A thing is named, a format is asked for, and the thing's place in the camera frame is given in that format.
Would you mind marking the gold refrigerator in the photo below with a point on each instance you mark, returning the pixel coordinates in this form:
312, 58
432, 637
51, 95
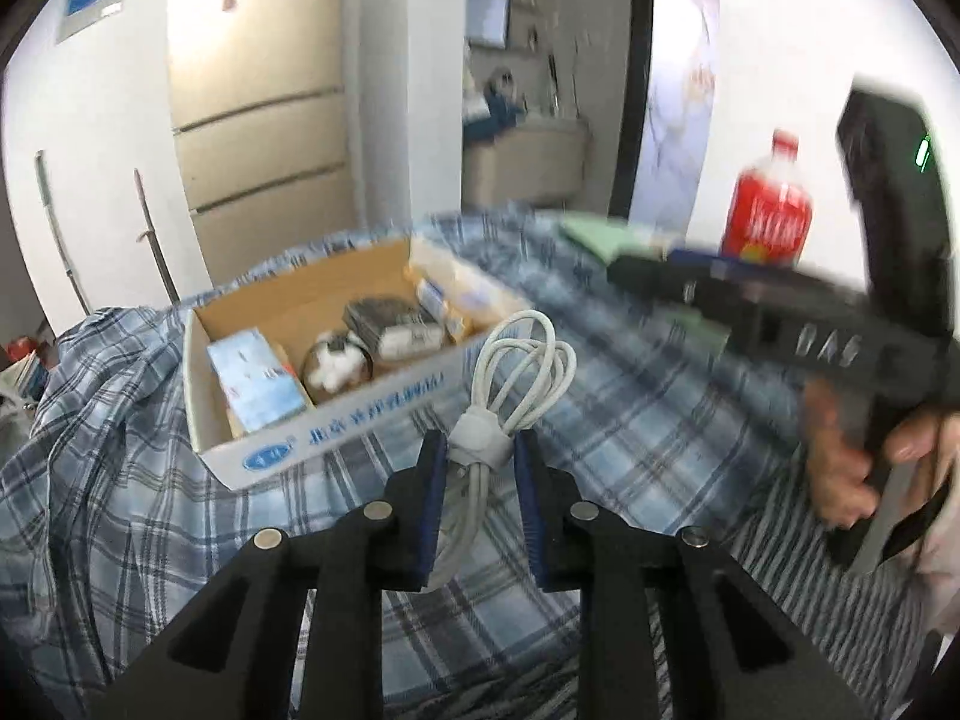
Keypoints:
255, 90

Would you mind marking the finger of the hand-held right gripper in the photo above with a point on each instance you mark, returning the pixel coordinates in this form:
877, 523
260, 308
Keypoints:
720, 264
667, 281

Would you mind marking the blue plaid cloth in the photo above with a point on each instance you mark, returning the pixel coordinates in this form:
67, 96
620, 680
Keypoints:
187, 540

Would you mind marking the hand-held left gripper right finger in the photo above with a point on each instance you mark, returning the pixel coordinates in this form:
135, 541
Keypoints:
529, 517

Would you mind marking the dark blue towel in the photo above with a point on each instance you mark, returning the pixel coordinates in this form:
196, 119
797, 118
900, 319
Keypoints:
501, 105

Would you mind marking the small dark box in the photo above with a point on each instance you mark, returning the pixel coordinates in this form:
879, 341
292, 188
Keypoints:
382, 319

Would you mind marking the black door frame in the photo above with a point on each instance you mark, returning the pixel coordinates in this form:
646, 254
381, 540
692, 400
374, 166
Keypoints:
634, 90

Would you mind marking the red soda bottle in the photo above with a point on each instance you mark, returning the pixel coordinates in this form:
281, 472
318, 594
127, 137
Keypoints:
769, 210

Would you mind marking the beige vanity cabinet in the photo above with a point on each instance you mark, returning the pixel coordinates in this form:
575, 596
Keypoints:
525, 161

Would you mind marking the tan round disc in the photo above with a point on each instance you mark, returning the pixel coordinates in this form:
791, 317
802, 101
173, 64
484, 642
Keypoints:
360, 382

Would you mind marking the bathroom mirror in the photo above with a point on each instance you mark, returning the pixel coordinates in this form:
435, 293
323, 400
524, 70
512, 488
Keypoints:
489, 4

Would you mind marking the grey striped clothing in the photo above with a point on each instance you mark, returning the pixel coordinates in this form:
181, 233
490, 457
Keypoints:
810, 615

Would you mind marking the light blue packet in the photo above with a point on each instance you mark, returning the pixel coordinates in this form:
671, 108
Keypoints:
255, 375

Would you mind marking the person's right hand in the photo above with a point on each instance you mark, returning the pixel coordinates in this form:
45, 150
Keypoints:
832, 465

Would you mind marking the cardboard box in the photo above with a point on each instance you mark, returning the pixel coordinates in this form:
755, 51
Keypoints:
300, 300

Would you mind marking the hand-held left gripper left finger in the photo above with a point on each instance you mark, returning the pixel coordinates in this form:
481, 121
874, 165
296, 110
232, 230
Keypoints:
431, 517

